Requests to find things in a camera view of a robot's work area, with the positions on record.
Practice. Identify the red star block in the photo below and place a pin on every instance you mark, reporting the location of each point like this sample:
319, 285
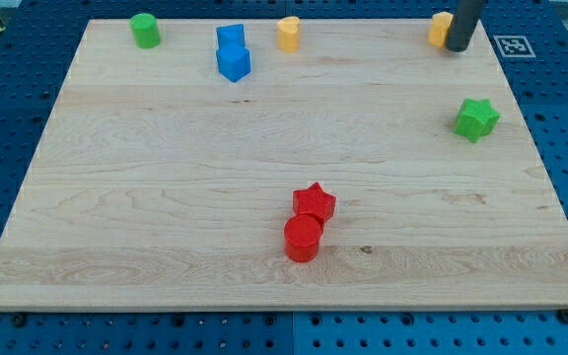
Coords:
314, 201

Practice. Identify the red cylinder block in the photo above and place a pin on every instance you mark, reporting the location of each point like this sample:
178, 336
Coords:
302, 235

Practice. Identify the light wooden board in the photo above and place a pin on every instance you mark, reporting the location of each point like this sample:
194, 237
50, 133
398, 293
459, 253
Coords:
160, 186

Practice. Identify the yellow heart block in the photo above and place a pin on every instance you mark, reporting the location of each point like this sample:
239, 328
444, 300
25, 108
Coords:
288, 34

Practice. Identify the blue block behind cube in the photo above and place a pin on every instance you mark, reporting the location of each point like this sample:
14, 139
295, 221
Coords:
231, 34

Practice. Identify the green star block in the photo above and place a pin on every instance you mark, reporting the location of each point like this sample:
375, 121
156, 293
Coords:
475, 119

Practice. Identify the green cylinder block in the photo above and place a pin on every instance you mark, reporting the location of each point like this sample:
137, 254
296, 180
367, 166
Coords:
145, 30

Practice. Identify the yellow block top right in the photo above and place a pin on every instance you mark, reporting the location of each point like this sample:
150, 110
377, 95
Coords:
439, 28

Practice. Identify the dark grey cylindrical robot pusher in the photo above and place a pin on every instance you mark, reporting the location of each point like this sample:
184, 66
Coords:
463, 24

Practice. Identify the white fiducial marker tag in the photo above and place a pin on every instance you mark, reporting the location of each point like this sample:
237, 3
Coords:
514, 46

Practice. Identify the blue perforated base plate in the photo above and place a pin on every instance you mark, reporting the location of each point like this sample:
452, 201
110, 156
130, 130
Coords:
36, 50

